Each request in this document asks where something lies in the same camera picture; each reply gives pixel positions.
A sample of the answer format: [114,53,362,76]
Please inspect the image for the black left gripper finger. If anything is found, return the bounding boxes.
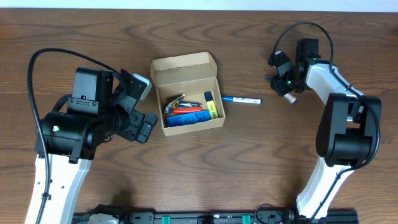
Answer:
[136,123,152,144]
[143,113,158,128]

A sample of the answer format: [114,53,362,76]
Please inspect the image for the blue plastic holder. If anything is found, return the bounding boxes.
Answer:
[167,110,211,127]

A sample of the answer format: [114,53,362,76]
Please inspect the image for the brown cardboard box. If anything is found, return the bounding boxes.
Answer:
[150,52,226,136]

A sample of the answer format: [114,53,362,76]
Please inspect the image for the yellow highlighter with blue cap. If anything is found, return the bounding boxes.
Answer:
[204,91,219,119]

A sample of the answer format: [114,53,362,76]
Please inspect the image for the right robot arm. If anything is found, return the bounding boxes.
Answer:
[267,39,382,223]

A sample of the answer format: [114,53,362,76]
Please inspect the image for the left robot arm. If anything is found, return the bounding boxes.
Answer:
[25,67,157,223]

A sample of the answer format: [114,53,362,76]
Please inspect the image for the blue whiteboard marker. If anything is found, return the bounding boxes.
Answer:
[221,96,263,105]

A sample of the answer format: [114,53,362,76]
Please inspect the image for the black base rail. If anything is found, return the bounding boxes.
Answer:
[72,203,359,224]

